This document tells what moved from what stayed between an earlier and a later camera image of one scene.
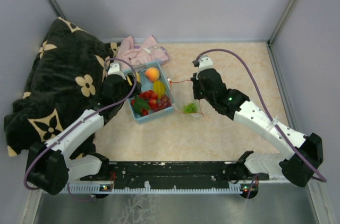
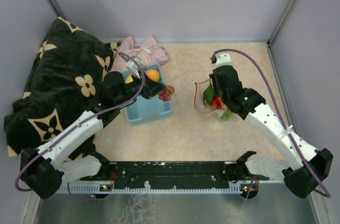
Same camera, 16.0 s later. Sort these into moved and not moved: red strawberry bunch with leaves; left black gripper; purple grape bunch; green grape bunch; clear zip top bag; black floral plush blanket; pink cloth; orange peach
Moved: purple grape bunch; red strawberry bunch with leaves; green grape bunch; clear zip top bag; left black gripper
Not moved: black floral plush blanket; orange peach; pink cloth
